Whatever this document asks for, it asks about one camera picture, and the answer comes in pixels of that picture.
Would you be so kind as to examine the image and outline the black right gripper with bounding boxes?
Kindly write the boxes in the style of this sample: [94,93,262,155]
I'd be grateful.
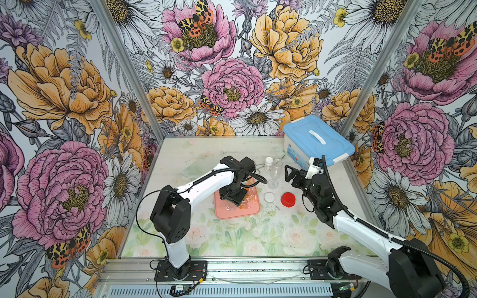
[284,164,320,207]

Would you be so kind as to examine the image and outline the red jar lid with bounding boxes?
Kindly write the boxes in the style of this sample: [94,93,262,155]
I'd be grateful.
[280,192,296,208]

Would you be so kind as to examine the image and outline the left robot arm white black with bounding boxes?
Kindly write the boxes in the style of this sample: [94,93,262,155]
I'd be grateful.
[150,156,267,269]

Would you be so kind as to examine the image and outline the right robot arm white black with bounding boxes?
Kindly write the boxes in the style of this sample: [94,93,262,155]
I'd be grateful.
[284,165,445,298]

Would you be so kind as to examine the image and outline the lollipop candies pile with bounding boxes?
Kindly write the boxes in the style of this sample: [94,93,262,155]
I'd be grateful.
[223,178,260,212]

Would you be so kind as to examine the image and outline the small white lid jar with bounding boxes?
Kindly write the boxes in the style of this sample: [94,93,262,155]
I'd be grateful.
[264,156,274,172]

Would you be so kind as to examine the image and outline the pink plastic tray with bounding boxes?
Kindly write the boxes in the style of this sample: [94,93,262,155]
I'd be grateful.
[214,186,261,220]

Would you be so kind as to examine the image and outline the blue lid storage box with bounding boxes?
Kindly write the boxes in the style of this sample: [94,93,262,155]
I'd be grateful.
[283,115,355,170]

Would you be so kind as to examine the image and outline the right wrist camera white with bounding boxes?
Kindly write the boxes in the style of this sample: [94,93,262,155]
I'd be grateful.
[306,158,324,180]

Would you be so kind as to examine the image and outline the aluminium corner post right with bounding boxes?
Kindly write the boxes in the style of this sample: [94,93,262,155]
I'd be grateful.
[338,0,426,139]

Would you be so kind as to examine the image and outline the aluminium corner post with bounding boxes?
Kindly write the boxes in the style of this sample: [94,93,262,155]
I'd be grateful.
[91,1,165,145]
[338,0,426,139]

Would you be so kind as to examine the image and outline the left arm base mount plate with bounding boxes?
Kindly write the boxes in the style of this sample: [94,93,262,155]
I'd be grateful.
[154,259,208,282]

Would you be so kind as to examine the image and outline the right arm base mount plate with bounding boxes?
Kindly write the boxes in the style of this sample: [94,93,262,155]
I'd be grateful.
[303,246,361,281]

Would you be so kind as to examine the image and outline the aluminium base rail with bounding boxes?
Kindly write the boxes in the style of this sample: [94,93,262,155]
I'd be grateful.
[94,257,394,298]

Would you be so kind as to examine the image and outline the aluminium corner post left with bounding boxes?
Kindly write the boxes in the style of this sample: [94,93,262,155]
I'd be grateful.
[91,1,165,145]

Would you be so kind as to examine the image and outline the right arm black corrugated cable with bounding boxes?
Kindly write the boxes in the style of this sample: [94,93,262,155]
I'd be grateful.
[321,154,471,298]

